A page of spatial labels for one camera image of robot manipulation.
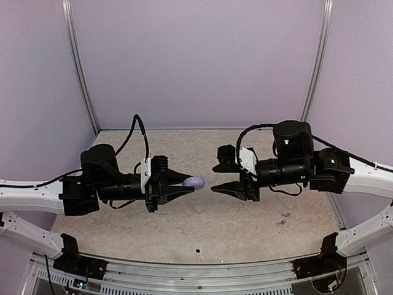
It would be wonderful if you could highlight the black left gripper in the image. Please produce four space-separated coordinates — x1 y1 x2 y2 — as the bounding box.
95 167 195 213

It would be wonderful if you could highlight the purple round charging case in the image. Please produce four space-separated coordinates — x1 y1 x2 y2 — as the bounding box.
182 177 205 190

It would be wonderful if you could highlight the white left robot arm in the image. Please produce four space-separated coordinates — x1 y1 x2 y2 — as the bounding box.
1 144 198 273

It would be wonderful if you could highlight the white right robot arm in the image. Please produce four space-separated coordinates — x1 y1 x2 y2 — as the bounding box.
211 120 392 202

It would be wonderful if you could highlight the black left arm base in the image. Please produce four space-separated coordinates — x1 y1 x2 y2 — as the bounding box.
53 234 107 280

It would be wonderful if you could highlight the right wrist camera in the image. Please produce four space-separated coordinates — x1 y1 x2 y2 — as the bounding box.
215 144 257 175

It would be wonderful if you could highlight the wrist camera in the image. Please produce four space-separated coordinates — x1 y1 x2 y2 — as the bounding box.
215 144 257 175
139 155 168 194

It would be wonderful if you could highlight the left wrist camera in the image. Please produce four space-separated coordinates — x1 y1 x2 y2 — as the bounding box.
139 155 168 194

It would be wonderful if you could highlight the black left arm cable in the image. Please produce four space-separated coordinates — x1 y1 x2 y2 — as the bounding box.
0 114 151 189

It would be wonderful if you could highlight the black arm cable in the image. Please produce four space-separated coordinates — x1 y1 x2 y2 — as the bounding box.
235 122 393 171
0 114 151 189

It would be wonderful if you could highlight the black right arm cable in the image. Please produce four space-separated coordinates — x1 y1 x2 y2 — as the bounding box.
235 122 393 171

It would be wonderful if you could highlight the silver front aluminium rail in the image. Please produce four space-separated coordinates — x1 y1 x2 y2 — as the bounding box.
29 244 374 295

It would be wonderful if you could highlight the right silver frame post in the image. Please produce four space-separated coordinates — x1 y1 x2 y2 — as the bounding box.
300 0 334 122

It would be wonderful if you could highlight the silver frame post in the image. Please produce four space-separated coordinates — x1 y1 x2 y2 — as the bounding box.
300 0 334 122
61 0 101 136

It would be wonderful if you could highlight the left silver frame post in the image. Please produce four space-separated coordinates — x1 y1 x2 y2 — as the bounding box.
61 0 101 136

